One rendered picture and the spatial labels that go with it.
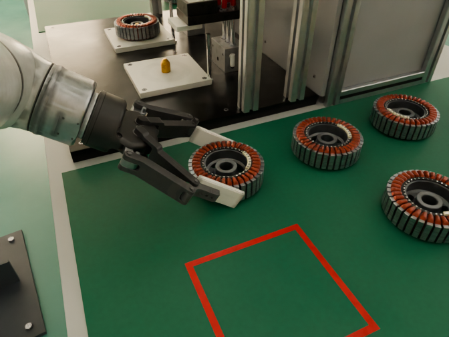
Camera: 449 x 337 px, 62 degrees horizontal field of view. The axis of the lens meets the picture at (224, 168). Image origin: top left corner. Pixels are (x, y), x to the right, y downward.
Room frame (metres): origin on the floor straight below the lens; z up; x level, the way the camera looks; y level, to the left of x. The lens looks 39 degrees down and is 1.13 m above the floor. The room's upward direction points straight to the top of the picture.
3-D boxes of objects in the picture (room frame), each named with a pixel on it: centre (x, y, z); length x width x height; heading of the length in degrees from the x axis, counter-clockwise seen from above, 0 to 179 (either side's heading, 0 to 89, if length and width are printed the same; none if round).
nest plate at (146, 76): (0.75, 0.12, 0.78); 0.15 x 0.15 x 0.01; 24
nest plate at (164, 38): (0.97, 0.22, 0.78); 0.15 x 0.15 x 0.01; 24
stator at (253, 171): (0.43, 0.00, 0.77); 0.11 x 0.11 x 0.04
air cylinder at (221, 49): (0.80, -0.01, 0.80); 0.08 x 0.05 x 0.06; 24
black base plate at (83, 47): (0.86, 0.16, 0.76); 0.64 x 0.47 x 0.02; 24
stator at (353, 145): (0.50, -0.17, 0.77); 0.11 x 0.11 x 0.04
